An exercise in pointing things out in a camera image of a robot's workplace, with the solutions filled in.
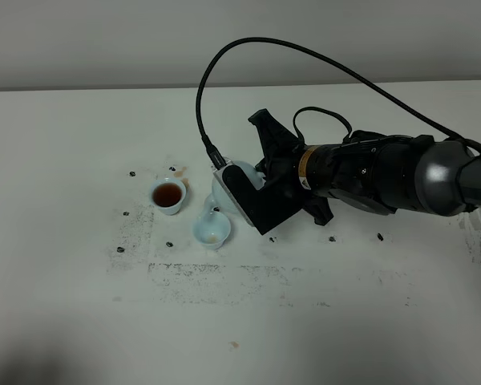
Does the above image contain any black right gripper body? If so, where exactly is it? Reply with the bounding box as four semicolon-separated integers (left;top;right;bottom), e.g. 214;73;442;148
297;130;433;215

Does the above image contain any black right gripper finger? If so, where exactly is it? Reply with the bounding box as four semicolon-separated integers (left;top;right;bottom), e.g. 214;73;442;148
249;109;305;176
303;194;333;225

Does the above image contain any light blue porcelain teapot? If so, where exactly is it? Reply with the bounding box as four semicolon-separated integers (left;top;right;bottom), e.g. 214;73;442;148
204;158;265;216

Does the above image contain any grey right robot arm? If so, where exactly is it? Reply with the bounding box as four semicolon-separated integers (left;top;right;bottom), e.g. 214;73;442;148
295;130;481;225

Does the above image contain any light blue teacup front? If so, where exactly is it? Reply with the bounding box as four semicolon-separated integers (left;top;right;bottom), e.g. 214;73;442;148
192;211;232;250

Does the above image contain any light blue teacup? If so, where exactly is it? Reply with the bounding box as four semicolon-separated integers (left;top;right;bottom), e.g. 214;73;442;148
192;211;232;250
149;178;187;216

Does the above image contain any light blue teacup rear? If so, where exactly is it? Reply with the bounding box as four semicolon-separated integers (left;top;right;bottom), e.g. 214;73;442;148
149;178;187;216

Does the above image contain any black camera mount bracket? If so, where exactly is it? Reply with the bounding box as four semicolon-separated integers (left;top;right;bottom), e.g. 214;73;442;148
224;165;309;235

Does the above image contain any silver depth camera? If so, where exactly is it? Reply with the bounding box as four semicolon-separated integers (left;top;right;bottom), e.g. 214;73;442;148
216;164;254;227

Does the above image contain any black camera cable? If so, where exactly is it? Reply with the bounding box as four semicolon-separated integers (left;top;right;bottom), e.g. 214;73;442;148
195;37;481;168

